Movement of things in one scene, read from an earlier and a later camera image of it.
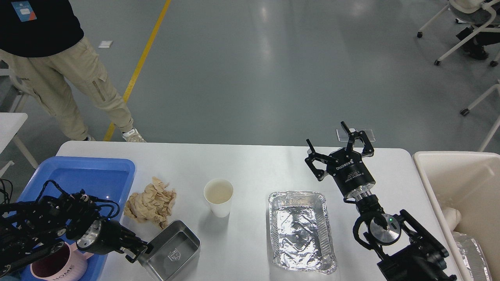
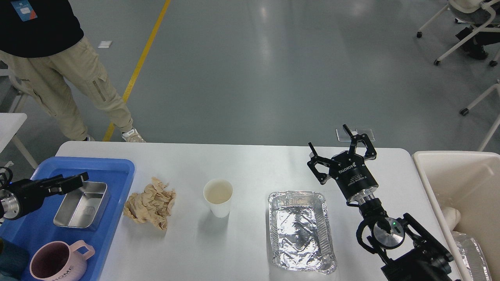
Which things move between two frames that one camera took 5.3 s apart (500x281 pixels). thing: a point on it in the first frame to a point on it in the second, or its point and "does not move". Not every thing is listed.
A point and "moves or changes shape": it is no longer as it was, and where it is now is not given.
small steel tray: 170,254 moves or changes shape
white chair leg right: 465,111 does not move
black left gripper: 105,236 to 23,196
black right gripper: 347,166 does not move
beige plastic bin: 469,182 does not move
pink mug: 66,264 does not move
